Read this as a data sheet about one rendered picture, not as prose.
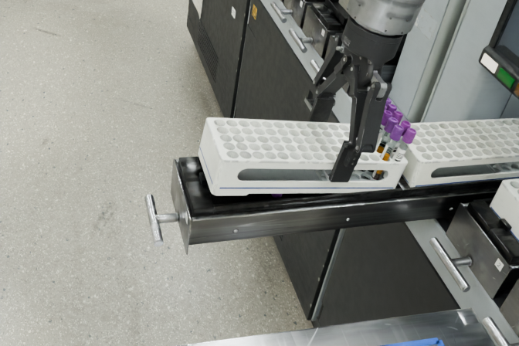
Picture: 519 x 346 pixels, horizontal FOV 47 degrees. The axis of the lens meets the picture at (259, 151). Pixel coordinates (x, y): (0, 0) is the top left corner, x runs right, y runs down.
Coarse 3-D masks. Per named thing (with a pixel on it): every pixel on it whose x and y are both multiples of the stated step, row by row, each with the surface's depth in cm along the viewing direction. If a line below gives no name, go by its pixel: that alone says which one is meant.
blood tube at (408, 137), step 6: (408, 132) 87; (414, 132) 87; (402, 138) 88; (408, 138) 87; (402, 144) 88; (408, 144) 88; (402, 150) 88; (396, 156) 89; (402, 156) 89; (384, 174) 92
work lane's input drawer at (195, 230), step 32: (192, 160) 90; (192, 192) 85; (352, 192) 90; (384, 192) 91; (416, 192) 94; (448, 192) 96; (480, 192) 97; (192, 224) 82; (224, 224) 84; (256, 224) 86; (288, 224) 88; (320, 224) 90; (352, 224) 92
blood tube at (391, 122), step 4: (388, 120) 88; (392, 120) 88; (396, 120) 88; (388, 124) 88; (392, 124) 88; (384, 128) 89; (388, 128) 88; (392, 128) 88; (384, 132) 89; (388, 132) 88; (384, 136) 89; (388, 136) 89; (380, 140) 90; (384, 140) 89; (380, 144) 90; (384, 144) 90; (376, 148) 91; (380, 148) 90; (384, 148) 90; (380, 152) 91; (364, 176) 94
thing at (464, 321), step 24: (456, 312) 74; (264, 336) 67; (288, 336) 68; (312, 336) 68; (336, 336) 69; (360, 336) 69; (384, 336) 70; (408, 336) 70; (432, 336) 71; (456, 336) 71; (480, 336) 72
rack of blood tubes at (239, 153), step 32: (224, 128) 85; (256, 128) 87; (288, 128) 89; (320, 128) 93; (224, 160) 79; (256, 160) 81; (288, 160) 83; (320, 160) 85; (224, 192) 83; (256, 192) 84; (288, 192) 86; (320, 192) 88
